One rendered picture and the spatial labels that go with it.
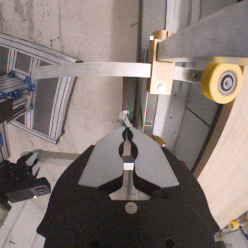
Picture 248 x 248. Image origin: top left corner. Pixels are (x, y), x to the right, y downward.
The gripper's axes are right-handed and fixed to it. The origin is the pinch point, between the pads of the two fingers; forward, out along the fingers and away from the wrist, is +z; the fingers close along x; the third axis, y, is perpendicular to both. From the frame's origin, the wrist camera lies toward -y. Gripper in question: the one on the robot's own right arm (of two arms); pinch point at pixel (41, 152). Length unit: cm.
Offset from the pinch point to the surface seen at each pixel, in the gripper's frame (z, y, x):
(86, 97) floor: 83, 9, 4
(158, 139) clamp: -2.0, -36.9, -8.5
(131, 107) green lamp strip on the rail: 12.4, -30.3, -12.1
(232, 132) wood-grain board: -7, -54, -14
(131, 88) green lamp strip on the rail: 12.4, -30.1, -18.6
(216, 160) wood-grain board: -7, -53, -5
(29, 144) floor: 83, 104, 70
